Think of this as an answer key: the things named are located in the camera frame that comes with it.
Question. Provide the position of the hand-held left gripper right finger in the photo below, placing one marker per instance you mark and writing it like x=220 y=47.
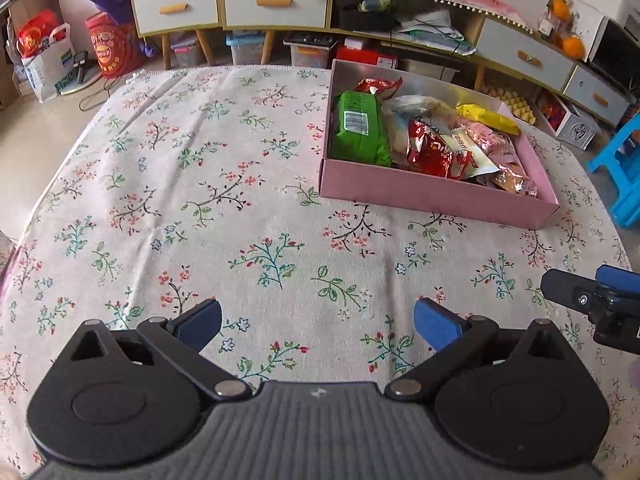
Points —
x=435 y=322

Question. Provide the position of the yellow egg tray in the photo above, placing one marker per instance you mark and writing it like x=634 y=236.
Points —
x=510 y=105

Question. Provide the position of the clear bread packet blue label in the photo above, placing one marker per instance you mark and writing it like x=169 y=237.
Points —
x=420 y=107

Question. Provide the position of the floral tablecloth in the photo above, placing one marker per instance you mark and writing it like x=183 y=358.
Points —
x=175 y=160

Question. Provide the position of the red flat box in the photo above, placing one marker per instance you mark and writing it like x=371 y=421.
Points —
x=367 y=55

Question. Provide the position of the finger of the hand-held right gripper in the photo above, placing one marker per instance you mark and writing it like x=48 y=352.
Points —
x=617 y=277
x=567 y=290

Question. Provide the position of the white patterned box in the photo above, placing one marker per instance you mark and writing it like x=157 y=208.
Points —
x=575 y=127

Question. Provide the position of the blue lid storage box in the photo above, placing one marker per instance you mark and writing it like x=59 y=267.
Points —
x=246 y=51

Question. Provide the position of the yellow snack packet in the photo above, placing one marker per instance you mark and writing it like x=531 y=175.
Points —
x=487 y=117

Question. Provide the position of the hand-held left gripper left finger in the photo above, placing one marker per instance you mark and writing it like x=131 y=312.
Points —
x=202 y=322

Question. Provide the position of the dark red snack packet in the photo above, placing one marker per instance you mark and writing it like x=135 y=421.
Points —
x=377 y=87

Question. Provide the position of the low wooden cabinet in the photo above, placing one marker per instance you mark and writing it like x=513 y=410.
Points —
x=525 y=23

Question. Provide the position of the red gift bag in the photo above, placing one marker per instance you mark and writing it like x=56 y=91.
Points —
x=37 y=32

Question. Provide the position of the orange fruit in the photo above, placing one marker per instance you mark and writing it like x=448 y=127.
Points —
x=559 y=8
x=574 y=47

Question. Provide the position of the white snack packet brown print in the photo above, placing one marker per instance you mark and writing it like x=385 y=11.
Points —
x=480 y=162

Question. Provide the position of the blue plastic stool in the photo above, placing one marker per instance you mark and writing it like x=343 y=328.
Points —
x=620 y=170

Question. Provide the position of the tall wooden sideboard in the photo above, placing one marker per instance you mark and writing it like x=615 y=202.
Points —
x=221 y=5

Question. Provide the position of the black handheld device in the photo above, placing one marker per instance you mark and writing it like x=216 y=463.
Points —
x=81 y=67

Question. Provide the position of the red round bag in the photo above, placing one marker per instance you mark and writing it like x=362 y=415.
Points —
x=112 y=47

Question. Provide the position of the black storage case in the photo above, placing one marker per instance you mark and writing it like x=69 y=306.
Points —
x=365 y=19

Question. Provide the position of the small clear storage box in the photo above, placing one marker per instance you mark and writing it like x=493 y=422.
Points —
x=189 y=54

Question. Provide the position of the wooden shelf unit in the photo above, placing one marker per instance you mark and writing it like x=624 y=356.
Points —
x=27 y=5

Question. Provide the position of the white round scale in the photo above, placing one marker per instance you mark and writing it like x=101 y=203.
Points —
x=82 y=89

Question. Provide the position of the clear storage box black lid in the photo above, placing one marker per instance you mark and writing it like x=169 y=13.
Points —
x=310 y=52

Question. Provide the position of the pink cardboard box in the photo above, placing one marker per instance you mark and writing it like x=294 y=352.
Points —
x=425 y=195

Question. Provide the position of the white paper shopping bag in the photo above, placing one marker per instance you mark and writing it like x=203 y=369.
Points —
x=47 y=72

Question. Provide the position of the microwave oven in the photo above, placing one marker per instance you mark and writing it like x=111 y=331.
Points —
x=615 y=45

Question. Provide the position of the red snack packet white print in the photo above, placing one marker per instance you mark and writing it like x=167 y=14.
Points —
x=435 y=152

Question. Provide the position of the pile of papers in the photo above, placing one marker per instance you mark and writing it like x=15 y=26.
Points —
x=435 y=32

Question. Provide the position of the green snack packet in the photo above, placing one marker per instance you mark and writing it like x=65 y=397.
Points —
x=357 y=130

